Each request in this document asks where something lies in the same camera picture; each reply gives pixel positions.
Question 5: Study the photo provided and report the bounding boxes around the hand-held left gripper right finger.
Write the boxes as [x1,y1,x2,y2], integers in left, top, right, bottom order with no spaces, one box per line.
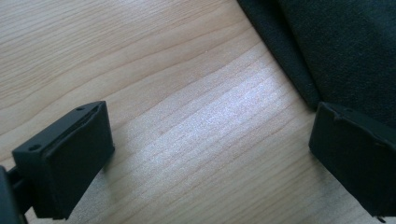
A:
[308,101,396,218]

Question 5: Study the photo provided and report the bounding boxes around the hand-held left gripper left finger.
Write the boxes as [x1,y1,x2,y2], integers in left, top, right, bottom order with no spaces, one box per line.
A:
[11,100,116,221]

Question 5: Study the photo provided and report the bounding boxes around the dark cloth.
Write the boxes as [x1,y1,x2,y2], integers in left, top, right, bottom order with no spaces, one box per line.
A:
[236,0,396,129]

